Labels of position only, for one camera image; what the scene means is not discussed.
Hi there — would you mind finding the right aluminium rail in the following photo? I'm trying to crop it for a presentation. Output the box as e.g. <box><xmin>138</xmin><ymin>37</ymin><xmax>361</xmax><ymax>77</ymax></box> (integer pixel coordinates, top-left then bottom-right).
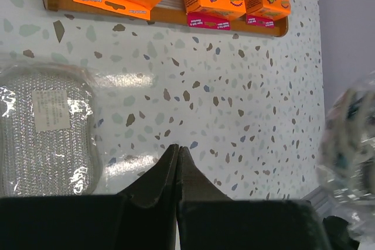
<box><xmin>302</xmin><ymin>187</ymin><xmax>334</xmax><ymax>218</ymax></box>

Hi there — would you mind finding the wooden three-tier shelf rack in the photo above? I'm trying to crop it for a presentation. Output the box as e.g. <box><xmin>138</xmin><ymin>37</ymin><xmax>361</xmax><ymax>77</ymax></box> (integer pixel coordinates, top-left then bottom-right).
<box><xmin>37</xmin><ymin>0</ymin><xmax>355</xmax><ymax>37</ymax></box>

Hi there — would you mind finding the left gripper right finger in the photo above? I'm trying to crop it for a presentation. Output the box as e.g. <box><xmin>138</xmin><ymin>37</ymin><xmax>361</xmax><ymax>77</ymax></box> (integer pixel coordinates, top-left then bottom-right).
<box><xmin>177</xmin><ymin>147</ymin><xmax>331</xmax><ymax>249</ymax></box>

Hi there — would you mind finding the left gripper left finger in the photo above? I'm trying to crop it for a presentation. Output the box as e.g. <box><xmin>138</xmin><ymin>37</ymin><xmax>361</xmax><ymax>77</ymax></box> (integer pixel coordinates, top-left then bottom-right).
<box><xmin>1</xmin><ymin>144</ymin><xmax>179</xmax><ymax>249</ymax></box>

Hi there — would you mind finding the silver scourer pack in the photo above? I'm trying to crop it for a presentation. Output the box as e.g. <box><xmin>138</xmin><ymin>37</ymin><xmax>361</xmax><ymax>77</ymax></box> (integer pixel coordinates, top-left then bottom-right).
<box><xmin>316</xmin><ymin>73</ymin><xmax>374</xmax><ymax>243</ymax></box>
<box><xmin>1</xmin><ymin>63</ymin><xmax>101</xmax><ymax>197</ymax></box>

